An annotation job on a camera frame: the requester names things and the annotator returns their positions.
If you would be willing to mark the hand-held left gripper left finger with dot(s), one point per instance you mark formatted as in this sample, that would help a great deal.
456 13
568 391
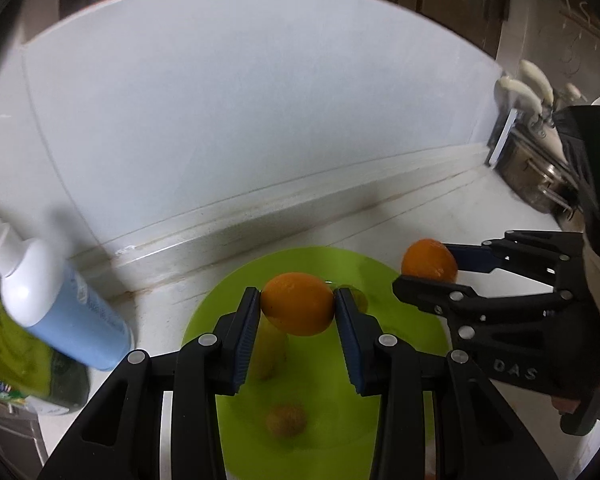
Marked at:
247 340

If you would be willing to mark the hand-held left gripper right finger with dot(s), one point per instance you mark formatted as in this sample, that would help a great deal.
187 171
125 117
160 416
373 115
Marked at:
350 340

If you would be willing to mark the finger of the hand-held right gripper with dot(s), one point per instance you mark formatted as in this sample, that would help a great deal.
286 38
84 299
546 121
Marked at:
472 257
430 295

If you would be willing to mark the orange mandarin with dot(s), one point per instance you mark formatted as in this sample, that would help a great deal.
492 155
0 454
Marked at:
427 262
297 305

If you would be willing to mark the small green tomato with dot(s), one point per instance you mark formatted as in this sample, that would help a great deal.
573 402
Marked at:
357 300

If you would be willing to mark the green plate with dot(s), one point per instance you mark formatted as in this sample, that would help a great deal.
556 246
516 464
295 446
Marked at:
325 410

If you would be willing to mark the person's right hand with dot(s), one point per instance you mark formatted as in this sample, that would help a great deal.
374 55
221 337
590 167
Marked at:
565 404

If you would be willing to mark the large steel pot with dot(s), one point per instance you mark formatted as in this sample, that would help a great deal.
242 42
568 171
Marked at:
525 170

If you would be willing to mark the white dish rack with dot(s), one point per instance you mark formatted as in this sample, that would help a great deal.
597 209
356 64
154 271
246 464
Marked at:
502 132

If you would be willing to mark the white blue pump bottle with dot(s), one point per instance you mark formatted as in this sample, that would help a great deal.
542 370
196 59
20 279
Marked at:
65 310

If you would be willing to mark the green dish soap bottle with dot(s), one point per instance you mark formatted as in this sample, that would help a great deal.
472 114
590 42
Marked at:
35 365

